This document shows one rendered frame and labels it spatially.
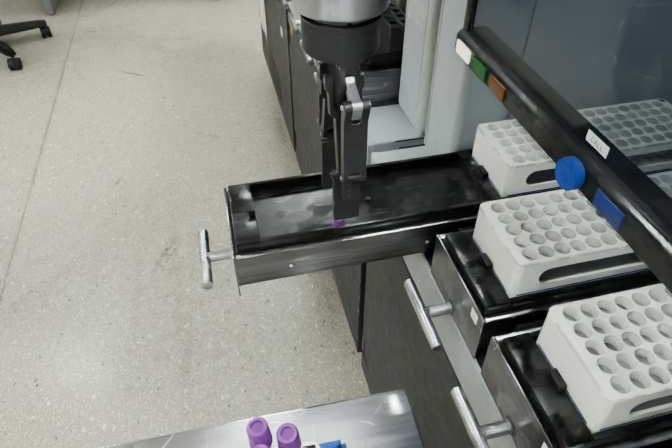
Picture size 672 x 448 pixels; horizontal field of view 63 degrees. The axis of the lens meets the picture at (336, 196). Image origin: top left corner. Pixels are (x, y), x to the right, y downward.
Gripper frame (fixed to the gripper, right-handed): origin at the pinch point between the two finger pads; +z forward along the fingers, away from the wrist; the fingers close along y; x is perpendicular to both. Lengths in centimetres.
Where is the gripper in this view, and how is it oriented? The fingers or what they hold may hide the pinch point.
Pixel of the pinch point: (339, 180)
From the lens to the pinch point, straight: 64.0
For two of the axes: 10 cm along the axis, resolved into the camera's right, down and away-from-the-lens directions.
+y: -2.4, -6.3, 7.4
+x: -9.7, 1.5, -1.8
